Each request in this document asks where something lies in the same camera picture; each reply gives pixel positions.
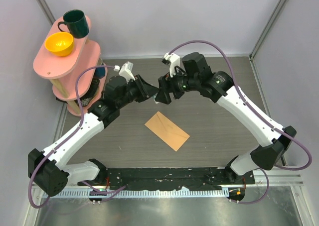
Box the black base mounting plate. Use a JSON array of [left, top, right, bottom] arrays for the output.
[[88, 167, 255, 191]]

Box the dark green mug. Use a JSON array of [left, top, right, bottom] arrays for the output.
[[57, 9, 89, 39]]

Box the aluminium frame rail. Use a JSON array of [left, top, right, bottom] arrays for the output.
[[67, 168, 305, 187]]

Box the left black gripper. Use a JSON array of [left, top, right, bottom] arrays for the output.
[[117, 75, 159, 109]]

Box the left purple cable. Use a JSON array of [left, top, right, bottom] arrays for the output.
[[27, 65, 129, 209]]

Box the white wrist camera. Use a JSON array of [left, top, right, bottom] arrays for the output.
[[161, 52, 180, 78], [114, 61, 135, 83]]

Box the orange paper envelope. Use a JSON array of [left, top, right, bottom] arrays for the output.
[[145, 112, 190, 151]]

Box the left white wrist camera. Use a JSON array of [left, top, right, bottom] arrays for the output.
[[114, 61, 135, 83]]

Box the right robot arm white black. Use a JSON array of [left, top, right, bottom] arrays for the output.
[[155, 52, 297, 184]]

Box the blue cup on shelf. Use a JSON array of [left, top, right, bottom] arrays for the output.
[[94, 58, 106, 79]]

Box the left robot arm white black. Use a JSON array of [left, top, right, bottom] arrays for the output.
[[28, 75, 159, 197]]

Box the white slotted cable duct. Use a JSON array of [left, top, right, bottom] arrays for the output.
[[54, 187, 229, 199]]

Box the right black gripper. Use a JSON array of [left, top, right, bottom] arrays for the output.
[[156, 66, 199, 105]]

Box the pink tiered wooden shelf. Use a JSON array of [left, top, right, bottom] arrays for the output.
[[32, 14, 108, 117]]

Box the yellow bowl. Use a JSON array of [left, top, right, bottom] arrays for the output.
[[44, 32, 74, 57]]

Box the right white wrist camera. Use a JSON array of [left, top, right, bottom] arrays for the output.
[[161, 52, 180, 78]]

